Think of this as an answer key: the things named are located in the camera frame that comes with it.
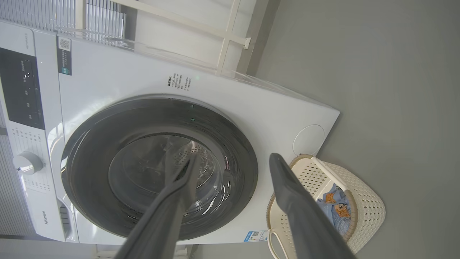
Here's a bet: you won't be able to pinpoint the blue cartoon print garment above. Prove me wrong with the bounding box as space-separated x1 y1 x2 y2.
325 201 352 236
316 183 347 207

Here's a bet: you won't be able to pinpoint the blue energy label sticker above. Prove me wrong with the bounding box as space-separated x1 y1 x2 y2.
244 230 268 242

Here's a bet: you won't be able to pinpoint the white window blinds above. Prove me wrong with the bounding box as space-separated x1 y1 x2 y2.
0 0 126 45

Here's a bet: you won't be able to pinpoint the dark washing machine display panel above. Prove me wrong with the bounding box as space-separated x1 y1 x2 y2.
0 47 45 130

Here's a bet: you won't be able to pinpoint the dark QR code sticker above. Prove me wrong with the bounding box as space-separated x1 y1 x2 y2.
57 36 72 76

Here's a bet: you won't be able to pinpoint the white metal railing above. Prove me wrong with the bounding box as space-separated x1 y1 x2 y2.
111 0 251 74

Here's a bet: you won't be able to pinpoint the round white filter cover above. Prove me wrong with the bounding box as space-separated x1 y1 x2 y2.
292 124 325 156

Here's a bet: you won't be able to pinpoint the white front-load washing machine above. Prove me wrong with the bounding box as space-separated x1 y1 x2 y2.
0 20 340 246

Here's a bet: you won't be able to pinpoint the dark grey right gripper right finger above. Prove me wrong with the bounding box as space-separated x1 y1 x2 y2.
269 153 356 259

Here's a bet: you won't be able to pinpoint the cream perforated laundry basket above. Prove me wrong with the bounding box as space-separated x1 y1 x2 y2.
266 154 386 259

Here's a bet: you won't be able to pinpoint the white washing machine dial knob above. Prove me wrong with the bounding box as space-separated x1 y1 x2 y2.
13 151 43 176

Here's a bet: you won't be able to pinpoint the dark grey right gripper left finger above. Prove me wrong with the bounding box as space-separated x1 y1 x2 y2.
114 153 201 259

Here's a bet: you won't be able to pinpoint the washing machine glass door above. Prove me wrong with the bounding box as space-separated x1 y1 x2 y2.
60 94 258 241

